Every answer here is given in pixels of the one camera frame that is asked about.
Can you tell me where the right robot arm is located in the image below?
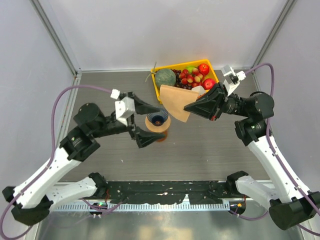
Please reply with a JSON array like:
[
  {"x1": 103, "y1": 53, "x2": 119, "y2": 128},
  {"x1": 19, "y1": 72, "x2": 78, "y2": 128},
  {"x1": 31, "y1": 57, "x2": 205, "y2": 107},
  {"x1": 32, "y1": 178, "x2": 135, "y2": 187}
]
[{"x1": 184, "y1": 84, "x2": 320, "y2": 230}]

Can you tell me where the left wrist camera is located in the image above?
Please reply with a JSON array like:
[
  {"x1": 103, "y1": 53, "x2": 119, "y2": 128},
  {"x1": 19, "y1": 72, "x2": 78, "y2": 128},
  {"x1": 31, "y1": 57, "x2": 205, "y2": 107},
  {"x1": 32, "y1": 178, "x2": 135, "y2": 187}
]
[{"x1": 110, "y1": 89, "x2": 136, "y2": 127}]

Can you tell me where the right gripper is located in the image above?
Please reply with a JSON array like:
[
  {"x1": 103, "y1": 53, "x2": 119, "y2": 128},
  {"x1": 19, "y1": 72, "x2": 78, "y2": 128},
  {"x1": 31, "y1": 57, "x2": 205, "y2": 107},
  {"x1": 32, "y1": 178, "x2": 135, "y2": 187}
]
[{"x1": 184, "y1": 82, "x2": 251, "y2": 121}]

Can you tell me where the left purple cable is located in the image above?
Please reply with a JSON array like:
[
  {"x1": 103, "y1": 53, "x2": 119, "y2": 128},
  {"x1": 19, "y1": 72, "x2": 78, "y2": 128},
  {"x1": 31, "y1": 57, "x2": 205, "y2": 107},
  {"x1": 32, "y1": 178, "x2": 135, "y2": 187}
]
[{"x1": 0, "y1": 85, "x2": 126, "y2": 238}]

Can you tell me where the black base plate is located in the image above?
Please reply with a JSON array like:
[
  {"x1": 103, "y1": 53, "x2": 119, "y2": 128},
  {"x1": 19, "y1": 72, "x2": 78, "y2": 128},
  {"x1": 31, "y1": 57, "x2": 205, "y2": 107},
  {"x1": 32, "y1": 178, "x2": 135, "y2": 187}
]
[{"x1": 99, "y1": 180, "x2": 243, "y2": 205}]

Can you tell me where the wooden ring collar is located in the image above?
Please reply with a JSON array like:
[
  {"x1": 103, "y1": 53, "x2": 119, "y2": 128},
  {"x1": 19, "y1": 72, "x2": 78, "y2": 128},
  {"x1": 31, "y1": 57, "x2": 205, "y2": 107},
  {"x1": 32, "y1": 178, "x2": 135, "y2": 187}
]
[{"x1": 145, "y1": 116, "x2": 171, "y2": 133}]

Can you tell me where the brown paper coffee filter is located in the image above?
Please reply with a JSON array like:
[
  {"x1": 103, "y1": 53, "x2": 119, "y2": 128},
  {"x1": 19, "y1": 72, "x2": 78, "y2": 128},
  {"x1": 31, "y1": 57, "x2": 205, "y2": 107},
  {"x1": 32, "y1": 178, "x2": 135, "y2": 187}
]
[{"x1": 159, "y1": 84, "x2": 199, "y2": 123}]

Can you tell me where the orange coffee filter box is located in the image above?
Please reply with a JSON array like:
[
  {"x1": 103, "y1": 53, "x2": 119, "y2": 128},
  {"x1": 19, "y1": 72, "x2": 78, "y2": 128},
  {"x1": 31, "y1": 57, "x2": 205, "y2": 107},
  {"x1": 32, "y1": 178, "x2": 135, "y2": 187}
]
[{"x1": 191, "y1": 85, "x2": 207, "y2": 98}]

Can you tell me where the white cable duct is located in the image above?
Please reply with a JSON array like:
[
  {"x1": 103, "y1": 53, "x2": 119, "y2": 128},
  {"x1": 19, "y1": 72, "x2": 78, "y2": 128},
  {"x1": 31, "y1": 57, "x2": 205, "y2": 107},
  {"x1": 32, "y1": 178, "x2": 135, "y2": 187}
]
[{"x1": 55, "y1": 200, "x2": 230, "y2": 212}]

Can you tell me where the red apple back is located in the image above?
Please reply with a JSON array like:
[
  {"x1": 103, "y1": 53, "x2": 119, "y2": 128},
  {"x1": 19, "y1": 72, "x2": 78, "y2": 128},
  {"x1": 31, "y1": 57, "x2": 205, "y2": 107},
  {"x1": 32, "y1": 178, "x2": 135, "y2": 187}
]
[{"x1": 197, "y1": 63, "x2": 210, "y2": 76}]

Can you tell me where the red apple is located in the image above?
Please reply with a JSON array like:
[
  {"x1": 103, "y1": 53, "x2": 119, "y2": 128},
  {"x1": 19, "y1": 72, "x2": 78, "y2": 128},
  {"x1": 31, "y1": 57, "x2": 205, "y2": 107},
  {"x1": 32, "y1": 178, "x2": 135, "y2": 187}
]
[
  {"x1": 202, "y1": 78, "x2": 217, "y2": 90},
  {"x1": 197, "y1": 63, "x2": 210, "y2": 76}
]

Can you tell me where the green melon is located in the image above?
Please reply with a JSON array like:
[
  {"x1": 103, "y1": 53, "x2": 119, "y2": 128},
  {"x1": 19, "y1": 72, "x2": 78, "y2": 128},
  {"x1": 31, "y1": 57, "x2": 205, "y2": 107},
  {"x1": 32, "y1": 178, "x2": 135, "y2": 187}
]
[{"x1": 155, "y1": 68, "x2": 176, "y2": 88}]

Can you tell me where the orange glass carafe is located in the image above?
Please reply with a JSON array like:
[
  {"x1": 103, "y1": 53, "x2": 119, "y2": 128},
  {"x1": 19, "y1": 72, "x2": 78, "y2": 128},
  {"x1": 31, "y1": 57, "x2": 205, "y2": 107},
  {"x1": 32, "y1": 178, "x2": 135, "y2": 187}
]
[{"x1": 156, "y1": 130, "x2": 168, "y2": 142}]

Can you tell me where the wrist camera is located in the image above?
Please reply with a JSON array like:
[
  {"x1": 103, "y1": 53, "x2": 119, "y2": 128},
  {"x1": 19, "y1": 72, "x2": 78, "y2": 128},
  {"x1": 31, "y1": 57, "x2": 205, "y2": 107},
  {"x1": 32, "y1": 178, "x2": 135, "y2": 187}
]
[
  {"x1": 221, "y1": 65, "x2": 246, "y2": 97},
  {"x1": 110, "y1": 89, "x2": 136, "y2": 127}
]

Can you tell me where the blue plastic dripper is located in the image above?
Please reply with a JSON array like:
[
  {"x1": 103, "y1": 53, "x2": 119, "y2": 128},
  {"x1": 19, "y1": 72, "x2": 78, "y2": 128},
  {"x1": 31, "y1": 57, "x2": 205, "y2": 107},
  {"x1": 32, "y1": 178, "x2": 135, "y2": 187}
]
[{"x1": 146, "y1": 108, "x2": 169, "y2": 126}]

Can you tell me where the dark grape bunch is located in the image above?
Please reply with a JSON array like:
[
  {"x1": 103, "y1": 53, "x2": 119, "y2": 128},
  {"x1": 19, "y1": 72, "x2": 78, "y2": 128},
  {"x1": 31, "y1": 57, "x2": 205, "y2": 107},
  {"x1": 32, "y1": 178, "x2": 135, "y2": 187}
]
[{"x1": 172, "y1": 69, "x2": 193, "y2": 90}]

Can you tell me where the red apple front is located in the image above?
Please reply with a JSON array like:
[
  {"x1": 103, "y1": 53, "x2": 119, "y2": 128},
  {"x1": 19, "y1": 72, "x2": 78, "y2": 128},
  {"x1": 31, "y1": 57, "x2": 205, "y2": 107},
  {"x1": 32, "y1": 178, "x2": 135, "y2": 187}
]
[{"x1": 202, "y1": 78, "x2": 217, "y2": 90}]

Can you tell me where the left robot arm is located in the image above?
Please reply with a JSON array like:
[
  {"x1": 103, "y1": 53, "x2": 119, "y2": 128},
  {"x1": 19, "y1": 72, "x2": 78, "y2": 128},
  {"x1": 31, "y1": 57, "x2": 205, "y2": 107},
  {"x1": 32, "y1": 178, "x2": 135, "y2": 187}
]
[{"x1": 2, "y1": 92, "x2": 164, "y2": 226}]

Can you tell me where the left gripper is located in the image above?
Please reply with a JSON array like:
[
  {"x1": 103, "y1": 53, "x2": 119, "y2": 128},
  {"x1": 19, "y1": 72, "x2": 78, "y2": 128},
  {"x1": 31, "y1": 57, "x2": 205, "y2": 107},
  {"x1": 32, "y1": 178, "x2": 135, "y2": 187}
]
[{"x1": 91, "y1": 92, "x2": 166, "y2": 147}]

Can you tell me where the yellow plastic tray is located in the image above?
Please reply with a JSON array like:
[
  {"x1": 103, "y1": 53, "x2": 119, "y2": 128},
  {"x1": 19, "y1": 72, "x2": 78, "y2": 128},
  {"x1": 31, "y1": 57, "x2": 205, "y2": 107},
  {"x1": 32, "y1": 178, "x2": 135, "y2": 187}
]
[{"x1": 150, "y1": 59, "x2": 219, "y2": 101}]

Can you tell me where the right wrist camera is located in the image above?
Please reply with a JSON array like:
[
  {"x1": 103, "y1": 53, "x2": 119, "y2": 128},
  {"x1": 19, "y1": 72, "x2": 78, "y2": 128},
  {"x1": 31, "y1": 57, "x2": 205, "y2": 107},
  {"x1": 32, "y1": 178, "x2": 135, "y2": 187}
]
[{"x1": 221, "y1": 65, "x2": 246, "y2": 97}]

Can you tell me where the green apple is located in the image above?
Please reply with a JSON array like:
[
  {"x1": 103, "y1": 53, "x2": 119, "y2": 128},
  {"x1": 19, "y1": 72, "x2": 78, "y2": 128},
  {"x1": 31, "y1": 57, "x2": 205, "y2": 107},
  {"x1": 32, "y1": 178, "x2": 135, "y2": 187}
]
[{"x1": 185, "y1": 66, "x2": 196, "y2": 73}]

